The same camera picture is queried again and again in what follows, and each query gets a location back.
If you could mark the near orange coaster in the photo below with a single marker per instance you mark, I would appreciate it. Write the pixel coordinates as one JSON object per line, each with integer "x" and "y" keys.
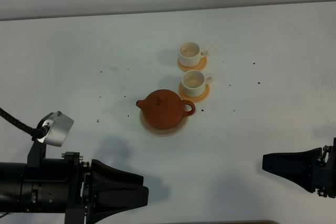
{"x": 198, "y": 99}

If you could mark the beige teapot saucer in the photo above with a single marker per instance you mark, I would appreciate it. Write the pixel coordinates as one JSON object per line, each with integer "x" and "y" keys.
{"x": 162, "y": 133}

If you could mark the orange coaster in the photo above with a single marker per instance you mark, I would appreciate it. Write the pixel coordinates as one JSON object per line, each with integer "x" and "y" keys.
{"x": 198, "y": 99}
{"x": 202, "y": 64}

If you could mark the white teacup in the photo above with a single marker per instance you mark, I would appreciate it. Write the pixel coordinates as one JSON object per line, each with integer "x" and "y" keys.
{"x": 194, "y": 83}
{"x": 190, "y": 54}

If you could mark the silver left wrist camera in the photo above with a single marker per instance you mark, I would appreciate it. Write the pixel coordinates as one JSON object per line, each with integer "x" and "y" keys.
{"x": 54, "y": 129}

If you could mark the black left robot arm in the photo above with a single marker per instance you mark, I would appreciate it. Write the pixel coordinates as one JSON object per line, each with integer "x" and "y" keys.
{"x": 11, "y": 181}

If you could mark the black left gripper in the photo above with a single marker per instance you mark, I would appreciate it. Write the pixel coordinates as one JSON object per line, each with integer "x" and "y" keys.
{"x": 59, "y": 186}

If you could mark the far orange coaster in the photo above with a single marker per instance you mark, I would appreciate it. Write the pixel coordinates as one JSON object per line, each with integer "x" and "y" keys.
{"x": 202, "y": 64}

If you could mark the brown clay teapot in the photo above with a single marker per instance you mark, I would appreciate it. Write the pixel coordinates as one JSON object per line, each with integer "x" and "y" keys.
{"x": 163, "y": 109}

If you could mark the far white teacup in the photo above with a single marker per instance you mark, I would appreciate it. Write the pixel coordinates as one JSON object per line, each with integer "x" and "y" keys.
{"x": 190, "y": 54}

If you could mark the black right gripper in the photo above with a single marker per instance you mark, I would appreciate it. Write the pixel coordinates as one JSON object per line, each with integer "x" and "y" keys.
{"x": 297, "y": 168}

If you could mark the near white teacup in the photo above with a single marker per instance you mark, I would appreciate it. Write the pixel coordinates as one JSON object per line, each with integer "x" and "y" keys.
{"x": 194, "y": 83}

